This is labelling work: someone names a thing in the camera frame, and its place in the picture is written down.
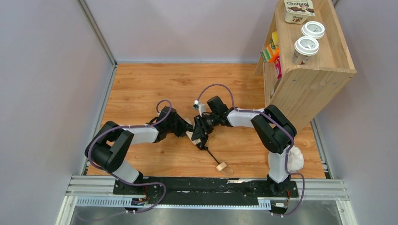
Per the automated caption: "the black and beige folding umbrella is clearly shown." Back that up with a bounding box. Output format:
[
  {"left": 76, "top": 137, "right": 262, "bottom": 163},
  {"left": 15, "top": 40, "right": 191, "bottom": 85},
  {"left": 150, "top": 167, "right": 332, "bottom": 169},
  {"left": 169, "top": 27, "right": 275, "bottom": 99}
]
[{"left": 184, "top": 115, "right": 234, "bottom": 176}]

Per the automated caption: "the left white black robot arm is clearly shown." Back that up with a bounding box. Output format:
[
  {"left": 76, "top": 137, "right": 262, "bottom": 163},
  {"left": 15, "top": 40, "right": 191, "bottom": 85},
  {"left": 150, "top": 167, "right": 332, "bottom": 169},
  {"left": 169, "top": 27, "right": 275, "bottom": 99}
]
[{"left": 84, "top": 106, "right": 193, "bottom": 187}]

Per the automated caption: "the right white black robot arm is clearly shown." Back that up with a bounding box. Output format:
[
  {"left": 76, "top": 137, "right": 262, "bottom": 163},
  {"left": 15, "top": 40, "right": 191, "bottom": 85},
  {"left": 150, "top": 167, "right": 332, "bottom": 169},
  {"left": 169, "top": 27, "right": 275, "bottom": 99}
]
[{"left": 191, "top": 96, "right": 297, "bottom": 195}]

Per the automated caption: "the green orange sponge pack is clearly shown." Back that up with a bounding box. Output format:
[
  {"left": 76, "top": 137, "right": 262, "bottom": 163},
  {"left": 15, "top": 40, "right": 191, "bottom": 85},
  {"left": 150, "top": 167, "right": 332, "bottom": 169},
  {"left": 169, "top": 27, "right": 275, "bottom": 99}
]
[{"left": 260, "top": 44, "right": 279, "bottom": 62}]

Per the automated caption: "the pink package on shelf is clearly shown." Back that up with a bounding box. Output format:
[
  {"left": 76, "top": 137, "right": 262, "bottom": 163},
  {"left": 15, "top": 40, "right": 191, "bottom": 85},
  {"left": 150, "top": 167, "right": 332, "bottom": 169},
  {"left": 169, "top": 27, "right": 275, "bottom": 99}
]
[{"left": 274, "top": 56, "right": 282, "bottom": 79}]

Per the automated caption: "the crumpled white plastic bag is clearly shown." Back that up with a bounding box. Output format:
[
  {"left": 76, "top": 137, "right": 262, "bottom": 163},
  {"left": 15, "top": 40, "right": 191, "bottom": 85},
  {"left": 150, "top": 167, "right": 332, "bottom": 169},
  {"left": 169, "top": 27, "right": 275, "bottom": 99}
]
[{"left": 268, "top": 145, "right": 304, "bottom": 173}]

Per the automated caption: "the wooden shelf unit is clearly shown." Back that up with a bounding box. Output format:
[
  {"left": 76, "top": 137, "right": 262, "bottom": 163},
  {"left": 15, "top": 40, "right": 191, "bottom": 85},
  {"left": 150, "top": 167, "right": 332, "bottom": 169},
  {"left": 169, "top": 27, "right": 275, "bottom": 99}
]
[{"left": 254, "top": 0, "right": 357, "bottom": 132}]

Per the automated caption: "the yellow green item on shelf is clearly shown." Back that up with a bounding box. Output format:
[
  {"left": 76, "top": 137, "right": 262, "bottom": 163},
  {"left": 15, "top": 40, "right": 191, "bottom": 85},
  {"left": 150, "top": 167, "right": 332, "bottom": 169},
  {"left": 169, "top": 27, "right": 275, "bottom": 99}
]
[{"left": 270, "top": 31, "right": 279, "bottom": 49}]

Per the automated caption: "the near white lidded cup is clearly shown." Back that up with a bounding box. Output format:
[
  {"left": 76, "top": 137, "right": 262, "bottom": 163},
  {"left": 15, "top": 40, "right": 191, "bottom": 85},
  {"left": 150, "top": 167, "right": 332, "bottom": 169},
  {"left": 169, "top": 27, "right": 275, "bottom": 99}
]
[{"left": 292, "top": 36, "right": 319, "bottom": 65}]

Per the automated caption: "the white lidded cup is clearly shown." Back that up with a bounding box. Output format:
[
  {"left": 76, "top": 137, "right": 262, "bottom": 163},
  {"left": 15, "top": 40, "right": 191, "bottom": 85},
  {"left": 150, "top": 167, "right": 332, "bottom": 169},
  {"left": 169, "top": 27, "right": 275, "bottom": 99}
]
[
  {"left": 292, "top": 36, "right": 319, "bottom": 65},
  {"left": 301, "top": 21, "right": 325, "bottom": 39}
]

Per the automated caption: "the Chobani yogurt cup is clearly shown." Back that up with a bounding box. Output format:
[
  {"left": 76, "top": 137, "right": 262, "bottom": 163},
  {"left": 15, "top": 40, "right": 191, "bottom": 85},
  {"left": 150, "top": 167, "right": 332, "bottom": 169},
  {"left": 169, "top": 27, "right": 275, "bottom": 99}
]
[{"left": 284, "top": 0, "right": 315, "bottom": 24}]

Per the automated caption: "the far white lidded cup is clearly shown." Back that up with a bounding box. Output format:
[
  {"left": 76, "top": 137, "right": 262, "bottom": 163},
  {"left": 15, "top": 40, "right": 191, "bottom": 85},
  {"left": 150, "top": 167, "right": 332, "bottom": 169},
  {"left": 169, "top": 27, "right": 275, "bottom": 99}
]
[{"left": 301, "top": 21, "right": 325, "bottom": 39}]

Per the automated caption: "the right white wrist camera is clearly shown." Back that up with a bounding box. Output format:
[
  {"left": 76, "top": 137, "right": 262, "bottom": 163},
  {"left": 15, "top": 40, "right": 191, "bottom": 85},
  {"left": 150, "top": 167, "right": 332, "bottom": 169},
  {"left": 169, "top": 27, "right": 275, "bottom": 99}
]
[{"left": 193, "top": 100, "right": 206, "bottom": 116}]

